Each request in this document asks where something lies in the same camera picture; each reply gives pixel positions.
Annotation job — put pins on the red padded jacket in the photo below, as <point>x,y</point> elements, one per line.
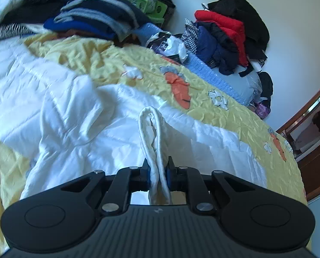
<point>229,25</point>

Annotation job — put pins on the yellow printed bedspread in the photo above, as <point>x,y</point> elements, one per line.
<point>216,118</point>

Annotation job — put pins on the small black cloth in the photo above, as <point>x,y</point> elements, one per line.
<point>167,2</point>

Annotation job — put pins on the black backpack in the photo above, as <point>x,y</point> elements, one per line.
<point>267,86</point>

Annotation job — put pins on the wooden furniture with mirror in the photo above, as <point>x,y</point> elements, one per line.
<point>317,166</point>

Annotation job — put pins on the navy padded garment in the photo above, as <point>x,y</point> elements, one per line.
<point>208,45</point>

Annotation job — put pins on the green plastic crate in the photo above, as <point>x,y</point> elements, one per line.
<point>158,10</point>

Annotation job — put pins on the purple bag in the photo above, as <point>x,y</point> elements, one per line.
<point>262,110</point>

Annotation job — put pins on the black jacket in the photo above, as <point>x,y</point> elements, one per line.
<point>246,13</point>

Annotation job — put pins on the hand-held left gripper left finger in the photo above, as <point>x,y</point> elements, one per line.
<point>146,172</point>

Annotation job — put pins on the plastic-wrapped light blue bundle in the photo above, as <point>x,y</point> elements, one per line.
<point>248,86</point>

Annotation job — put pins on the houndstooth cloth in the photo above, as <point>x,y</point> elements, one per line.
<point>190,39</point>

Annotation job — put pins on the black white striped cloth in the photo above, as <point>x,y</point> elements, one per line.
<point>6,32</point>

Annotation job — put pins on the white quilted jacket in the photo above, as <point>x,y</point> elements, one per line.
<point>68,118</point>

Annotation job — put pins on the dark knitted garment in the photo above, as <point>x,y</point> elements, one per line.
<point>36,12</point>

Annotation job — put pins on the brown cloth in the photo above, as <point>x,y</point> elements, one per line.
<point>95,33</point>

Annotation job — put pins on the navy grey striped sweater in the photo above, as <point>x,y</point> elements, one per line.
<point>106,10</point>

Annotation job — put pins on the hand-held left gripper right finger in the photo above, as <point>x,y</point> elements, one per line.
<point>168,173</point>

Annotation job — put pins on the crumpled white plastic bag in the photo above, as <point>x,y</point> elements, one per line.
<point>173,47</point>

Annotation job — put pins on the royal blue garment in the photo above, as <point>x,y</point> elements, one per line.
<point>76,28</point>

